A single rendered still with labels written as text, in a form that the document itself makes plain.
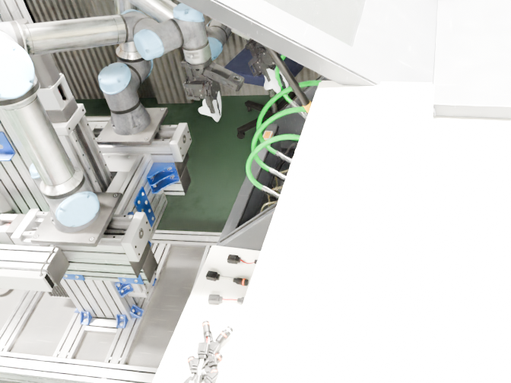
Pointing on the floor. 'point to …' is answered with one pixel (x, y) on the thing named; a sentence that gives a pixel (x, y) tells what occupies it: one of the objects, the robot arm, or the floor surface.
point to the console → (344, 247)
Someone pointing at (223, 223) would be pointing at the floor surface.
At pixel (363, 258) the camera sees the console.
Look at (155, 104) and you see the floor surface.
